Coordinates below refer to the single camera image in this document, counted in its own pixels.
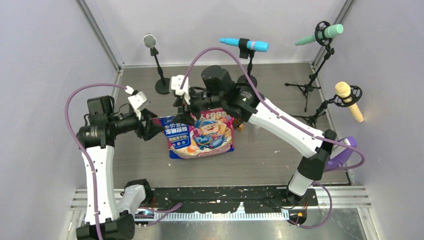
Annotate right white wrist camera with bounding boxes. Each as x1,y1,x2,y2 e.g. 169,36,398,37
169,75,191,107

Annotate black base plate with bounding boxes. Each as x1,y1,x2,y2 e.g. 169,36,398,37
145,185,319,214

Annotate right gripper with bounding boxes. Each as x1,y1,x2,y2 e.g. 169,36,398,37
172,85,225,127

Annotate round silver microphone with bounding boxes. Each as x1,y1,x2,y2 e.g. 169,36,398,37
142,33,157,49

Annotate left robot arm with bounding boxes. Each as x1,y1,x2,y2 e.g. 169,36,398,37
76,92,164,240

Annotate green microphone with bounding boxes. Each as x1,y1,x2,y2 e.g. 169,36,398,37
295,24,344,46

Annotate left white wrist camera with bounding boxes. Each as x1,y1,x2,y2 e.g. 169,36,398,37
125,85,151,120

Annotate colourful pet food bag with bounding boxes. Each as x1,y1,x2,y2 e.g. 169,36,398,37
154,108,235,159

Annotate near black pet bowl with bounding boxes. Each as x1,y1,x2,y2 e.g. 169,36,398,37
232,118,245,132

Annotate yellow microphone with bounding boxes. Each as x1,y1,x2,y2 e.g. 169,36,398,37
335,81,364,123

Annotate yellow microphone tripod stand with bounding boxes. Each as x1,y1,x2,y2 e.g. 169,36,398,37
290,85,363,128

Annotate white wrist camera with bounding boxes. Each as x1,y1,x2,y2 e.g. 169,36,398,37
169,75,191,107
125,85,151,120

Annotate green microphone tripod stand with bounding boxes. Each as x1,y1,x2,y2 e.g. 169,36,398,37
284,21,335,112

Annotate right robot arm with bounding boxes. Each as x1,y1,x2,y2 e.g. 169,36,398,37
169,65,337,205

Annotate purple metronome box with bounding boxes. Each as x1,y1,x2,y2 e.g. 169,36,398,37
325,136,357,171

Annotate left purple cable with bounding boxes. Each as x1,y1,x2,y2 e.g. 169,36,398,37
64,83,183,240

